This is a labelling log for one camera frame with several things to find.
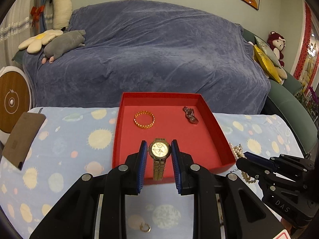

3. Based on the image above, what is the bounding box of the white curtain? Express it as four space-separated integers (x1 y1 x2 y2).
1 0 53 68

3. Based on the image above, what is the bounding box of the gold chain bangle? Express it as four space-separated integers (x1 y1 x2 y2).
134 110 155 129

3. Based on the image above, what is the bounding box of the grey green pillow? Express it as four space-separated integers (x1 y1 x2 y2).
255 36 281 67

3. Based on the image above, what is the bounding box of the red monkey plush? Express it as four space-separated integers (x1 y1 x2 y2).
267 31 286 67

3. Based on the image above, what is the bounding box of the red bow tie-back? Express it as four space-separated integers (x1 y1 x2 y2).
30 5 45 28

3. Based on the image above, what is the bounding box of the brown notebook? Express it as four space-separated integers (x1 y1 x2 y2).
2 112 46 170

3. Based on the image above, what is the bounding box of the pearl bracelet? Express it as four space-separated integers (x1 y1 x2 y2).
228 142 259 184

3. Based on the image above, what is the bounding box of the white llama plush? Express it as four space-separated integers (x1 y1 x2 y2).
50 0 72 30

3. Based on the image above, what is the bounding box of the dark silver wrist watch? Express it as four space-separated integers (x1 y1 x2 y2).
183 106 198 125

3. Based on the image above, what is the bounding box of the round wooden white device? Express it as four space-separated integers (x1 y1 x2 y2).
0 66 32 144

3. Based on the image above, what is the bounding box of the red cardboard tray box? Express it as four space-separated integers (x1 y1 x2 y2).
112 92 235 174

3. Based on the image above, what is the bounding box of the flower shaped cream cushion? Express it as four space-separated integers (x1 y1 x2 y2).
18 29 63 54

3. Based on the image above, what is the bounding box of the grey plush toy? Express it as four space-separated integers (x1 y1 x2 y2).
42 30 86 64

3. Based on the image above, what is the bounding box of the green sofa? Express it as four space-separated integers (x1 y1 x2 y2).
243 28 312 155

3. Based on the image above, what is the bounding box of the yellow gold pillow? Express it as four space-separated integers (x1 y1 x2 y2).
253 45 287 85

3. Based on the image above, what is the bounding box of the gold wrist watch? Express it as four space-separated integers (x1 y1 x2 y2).
148 138 171 181

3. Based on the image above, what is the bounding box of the purple blue bed blanket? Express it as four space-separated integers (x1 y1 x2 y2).
23 0 271 114

